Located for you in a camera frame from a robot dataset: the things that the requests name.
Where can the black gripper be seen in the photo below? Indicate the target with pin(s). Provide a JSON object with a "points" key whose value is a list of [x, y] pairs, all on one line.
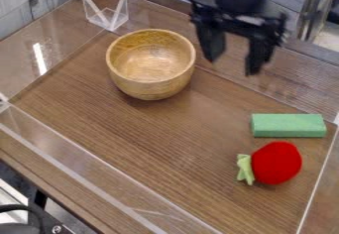
{"points": [[262, 24]]}

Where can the red plush fruit green stem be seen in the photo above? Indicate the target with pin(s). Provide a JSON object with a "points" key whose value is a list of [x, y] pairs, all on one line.
{"points": [[272, 165]]}

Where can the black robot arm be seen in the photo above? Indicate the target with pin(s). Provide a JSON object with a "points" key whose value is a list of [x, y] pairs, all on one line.
{"points": [[252, 19]]}

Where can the wooden bowl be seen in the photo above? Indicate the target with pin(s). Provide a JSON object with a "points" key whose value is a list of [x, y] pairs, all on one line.
{"points": [[151, 63]]}

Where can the metal table leg background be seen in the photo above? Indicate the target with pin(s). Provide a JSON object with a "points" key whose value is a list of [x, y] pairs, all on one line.
{"points": [[311, 20]]}

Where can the green rectangular block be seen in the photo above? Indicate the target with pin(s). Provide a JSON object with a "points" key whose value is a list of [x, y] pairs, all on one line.
{"points": [[288, 125]]}

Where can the clear acrylic corner bracket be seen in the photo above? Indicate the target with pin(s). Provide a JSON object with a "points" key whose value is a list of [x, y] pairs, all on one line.
{"points": [[107, 18]]}

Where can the clear acrylic tray wall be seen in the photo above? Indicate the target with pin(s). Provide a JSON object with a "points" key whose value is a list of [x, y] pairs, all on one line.
{"points": [[108, 199]]}

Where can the black table leg bracket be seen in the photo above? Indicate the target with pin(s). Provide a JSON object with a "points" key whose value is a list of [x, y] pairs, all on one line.
{"points": [[48, 223]]}

